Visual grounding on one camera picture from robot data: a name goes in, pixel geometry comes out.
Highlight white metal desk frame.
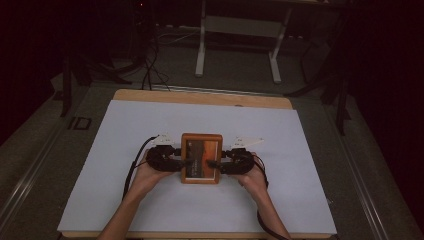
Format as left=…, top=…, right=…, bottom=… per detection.
left=194, top=0, right=294, bottom=84

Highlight wooden picture frame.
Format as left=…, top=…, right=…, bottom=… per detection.
left=180, top=132, right=224, bottom=185

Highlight person's right hand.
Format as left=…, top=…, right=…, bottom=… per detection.
left=231, top=152, right=269, bottom=199

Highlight white table cover sheet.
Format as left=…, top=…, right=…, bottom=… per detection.
left=57, top=99, right=338, bottom=235

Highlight black metal stand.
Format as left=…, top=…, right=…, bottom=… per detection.
left=284, top=43, right=354, bottom=136
left=59, top=53, right=134, bottom=118

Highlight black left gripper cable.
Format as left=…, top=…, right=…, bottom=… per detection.
left=121, top=134, right=160, bottom=201

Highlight person's left hand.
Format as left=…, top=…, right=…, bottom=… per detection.
left=133, top=149, right=176, bottom=192

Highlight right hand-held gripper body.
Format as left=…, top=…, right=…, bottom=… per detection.
left=219, top=135, right=265, bottom=175

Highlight black floor cables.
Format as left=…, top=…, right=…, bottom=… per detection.
left=141, top=43, right=171, bottom=92

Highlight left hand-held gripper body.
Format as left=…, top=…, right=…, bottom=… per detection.
left=145, top=134, right=184, bottom=173

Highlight wooden table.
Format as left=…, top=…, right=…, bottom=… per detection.
left=61, top=88, right=334, bottom=240

